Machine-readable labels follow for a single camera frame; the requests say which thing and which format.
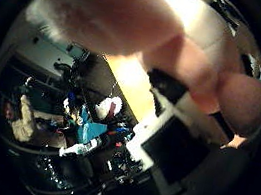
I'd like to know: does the white plush with red stripe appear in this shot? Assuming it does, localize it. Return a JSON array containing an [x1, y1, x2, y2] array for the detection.
[[92, 92, 125, 124]]

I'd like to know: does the beige stuffed toy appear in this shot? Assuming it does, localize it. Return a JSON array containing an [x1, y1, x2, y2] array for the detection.
[[0, 90, 70, 151]]

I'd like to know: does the white tube-shaped object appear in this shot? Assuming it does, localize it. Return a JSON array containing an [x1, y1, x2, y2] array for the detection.
[[57, 131, 103, 165]]

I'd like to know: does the small teal screen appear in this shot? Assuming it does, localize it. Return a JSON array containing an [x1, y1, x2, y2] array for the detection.
[[63, 41, 93, 64]]

